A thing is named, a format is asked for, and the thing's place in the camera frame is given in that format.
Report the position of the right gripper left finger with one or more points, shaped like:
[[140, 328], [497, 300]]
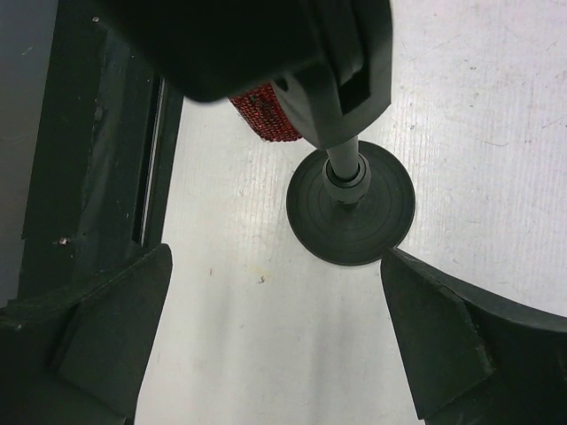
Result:
[[78, 355]]

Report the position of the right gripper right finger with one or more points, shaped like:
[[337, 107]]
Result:
[[471, 356]]

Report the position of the red glitter microphone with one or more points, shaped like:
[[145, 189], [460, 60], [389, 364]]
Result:
[[262, 112]]

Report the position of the black round-base clip stand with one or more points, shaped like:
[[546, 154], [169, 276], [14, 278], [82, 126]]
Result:
[[330, 64]]

